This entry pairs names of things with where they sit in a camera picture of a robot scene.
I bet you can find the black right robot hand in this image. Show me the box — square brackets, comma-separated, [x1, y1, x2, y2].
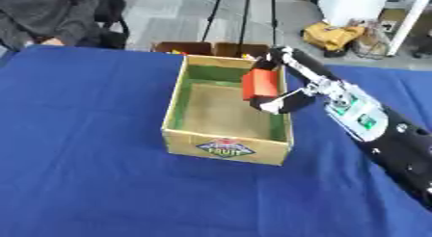
[248, 45, 343, 116]

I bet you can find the red rectangular block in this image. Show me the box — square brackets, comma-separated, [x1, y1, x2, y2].
[241, 67, 281, 101]

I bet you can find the tan cardboard box green inside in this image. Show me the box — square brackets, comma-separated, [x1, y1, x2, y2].
[160, 54, 296, 167]

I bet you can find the brown cardboard box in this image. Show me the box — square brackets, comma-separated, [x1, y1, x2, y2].
[149, 41, 272, 60]

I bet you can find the yellow bag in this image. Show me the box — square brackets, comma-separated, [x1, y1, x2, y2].
[300, 21, 366, 53]

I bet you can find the clear plastic bag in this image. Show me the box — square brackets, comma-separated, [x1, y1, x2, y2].
[349, 18, 393, 60]

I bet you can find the white cabinet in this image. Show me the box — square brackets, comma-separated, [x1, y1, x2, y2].
[317, 0, 393, 28]

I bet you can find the black tripod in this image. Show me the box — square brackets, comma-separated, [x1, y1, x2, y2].
[199, 0, 283, 56]

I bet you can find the person's hand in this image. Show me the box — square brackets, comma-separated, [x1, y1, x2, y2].
[39, 37, 68, 47]

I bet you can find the person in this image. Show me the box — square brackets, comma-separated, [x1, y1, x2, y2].
[0, 0, 123, 52]

